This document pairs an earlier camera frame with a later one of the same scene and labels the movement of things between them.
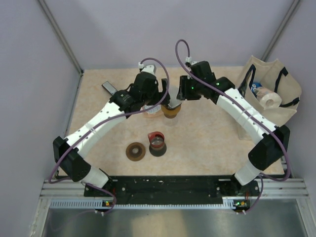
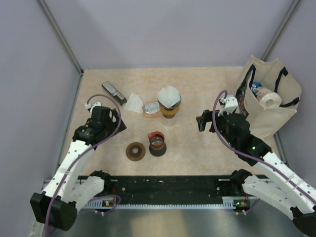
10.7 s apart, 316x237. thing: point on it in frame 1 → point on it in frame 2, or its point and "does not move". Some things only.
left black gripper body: x=154 y=96 → x=110 y=127
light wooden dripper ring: x=171 y=113 does not move
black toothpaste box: x=108 y=87 does not move
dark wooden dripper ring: x=135 y=151 does not move
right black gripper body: x=190 y=90 → x=221 y=122
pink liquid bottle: x=154 y=112 does not move
